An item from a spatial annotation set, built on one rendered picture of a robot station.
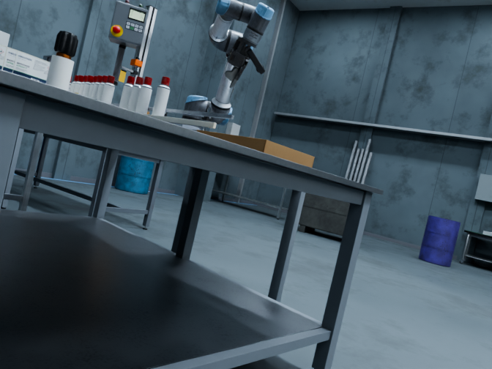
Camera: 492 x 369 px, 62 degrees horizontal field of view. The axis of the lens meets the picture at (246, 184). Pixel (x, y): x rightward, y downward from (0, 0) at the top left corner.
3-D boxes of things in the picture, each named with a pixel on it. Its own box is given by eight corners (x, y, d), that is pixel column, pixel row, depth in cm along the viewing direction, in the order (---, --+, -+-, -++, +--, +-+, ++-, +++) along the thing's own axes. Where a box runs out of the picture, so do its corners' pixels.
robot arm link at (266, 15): (273, 9, 175) (277, 11, 167) (261, 34, 178) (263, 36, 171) (257, 1, 172) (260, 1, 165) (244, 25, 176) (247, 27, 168)
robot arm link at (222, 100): (202, 114, 249) (229, 25, 218) (226, 121, 252) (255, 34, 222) (201, 124, 239) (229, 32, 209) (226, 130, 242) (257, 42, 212)
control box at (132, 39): (110, 42, 217) (117, 6, 217) (142, 51, 221) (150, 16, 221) (107, 36, 207) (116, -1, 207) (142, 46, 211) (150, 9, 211)
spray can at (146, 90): (130, 121, 182) (140, 75, 182) (140, 124, 186) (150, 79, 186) (136, 121, 179) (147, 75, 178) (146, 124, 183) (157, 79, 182)
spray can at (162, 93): (146, 123, 173) (157, 75, 173) (157, 126, 177) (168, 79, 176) (154, 124, 170) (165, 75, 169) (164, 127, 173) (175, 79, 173)
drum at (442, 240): (448, 268, 726) (460, 221, 724) (415, 258, 755) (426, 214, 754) (452, 266, 776) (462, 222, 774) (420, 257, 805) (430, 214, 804)
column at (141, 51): (116, 132, 215) (145, 6, 214) (124, 134, 219) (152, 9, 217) (121, 132, 212) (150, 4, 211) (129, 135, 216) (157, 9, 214)
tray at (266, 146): (194, 141, 136) (196, 129, 136) (245, 156, 155) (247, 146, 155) (263, 153, 116) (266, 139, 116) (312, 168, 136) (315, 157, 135)
